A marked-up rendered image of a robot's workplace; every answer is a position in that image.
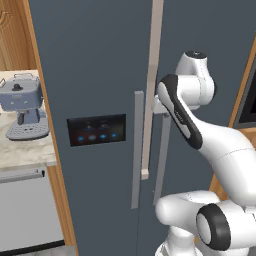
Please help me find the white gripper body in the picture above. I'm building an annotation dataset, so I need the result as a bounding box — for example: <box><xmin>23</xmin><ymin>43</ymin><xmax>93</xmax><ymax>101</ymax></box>
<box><xmin>152</xmin><ymin>95</ymin><xmax>170</xmax><ymax>116</ymax></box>

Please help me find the beige fridge door edge strip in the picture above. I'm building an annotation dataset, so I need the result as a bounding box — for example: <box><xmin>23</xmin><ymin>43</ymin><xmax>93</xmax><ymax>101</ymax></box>
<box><xmin>140</xmin><ymin>0</ymin><xmax>165</xmax><ymax>181</ymax></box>

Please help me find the dark grey freezer door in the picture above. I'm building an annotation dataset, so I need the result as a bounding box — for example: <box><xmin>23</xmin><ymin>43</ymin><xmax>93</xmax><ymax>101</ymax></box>
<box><xmin>27</xmin><ymin>0</ymin><xmax>155</xmax><ymax>256</ymax></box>

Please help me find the dark grey fridge door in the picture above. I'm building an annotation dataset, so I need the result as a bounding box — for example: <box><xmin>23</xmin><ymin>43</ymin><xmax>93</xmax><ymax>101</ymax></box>
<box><xmin>136</xmin><ymin>0</ymin><xmax>256</xmax><ymax>256</ymax></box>

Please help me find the wooden oven cabinet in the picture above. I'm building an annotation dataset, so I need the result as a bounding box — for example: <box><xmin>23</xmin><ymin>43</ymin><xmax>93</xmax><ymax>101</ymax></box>
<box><xmin>208</xmin><ymin>42</ymin><xmax>256</xmax><ymax>202</ymax></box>

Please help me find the black built-in oven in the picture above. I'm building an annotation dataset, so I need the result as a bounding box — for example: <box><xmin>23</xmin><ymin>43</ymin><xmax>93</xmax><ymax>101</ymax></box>
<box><xmin>232</xmin><ymin>65</ymin><xmax>256</xmax><ymax>130</ymax></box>

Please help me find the wooden fridge side panel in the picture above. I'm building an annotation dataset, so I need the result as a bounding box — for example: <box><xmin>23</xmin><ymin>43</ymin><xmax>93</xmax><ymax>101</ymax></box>
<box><xmin>21</xmin><ymin>0</ymin><xmax>80</xmax><ymax>256</ymax></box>

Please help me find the blue-grey coffee machine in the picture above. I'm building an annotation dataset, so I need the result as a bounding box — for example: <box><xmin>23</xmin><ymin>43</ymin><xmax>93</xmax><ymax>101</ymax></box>
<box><xmin>0</xmin><ymin>73</ymin><xmax>51</xmax><ymax>141</ymax></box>

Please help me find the grey dishwasher front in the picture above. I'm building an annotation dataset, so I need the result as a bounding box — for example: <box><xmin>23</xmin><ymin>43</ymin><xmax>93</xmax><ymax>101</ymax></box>
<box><xmin>0</xmin><ymin>166</ymin><xmax>66</xmax><ymax>253</ymax></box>

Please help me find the grey freezer door handle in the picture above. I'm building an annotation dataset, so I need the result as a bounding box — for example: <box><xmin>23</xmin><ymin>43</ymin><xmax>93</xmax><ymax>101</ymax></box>
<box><xmin>130</xmin><ymin>90</ymin><xmax>145</xmax><ymax>210</ymax></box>

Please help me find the grey fridge door handle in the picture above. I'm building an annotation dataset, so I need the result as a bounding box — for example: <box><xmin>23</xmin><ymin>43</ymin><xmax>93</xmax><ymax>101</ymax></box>
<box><xmin>152</xmin><ymin>113</ymin><xmax>172</xmax><ymax>206</ymax></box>

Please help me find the grey dishwasher handle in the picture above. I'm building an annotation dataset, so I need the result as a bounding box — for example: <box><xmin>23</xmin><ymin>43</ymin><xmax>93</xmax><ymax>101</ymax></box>
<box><xmin>0</xmin><ymin>168</ymin><xmax>46</xmax><ymax>184</ymax></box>

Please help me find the wooden wall cupboard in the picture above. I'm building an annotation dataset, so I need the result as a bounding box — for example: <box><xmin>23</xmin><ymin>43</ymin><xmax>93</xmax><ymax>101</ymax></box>
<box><xmin>0</xmin><ymin>0</ymin><xmax>38</xmax><ymax>72</ymax></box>

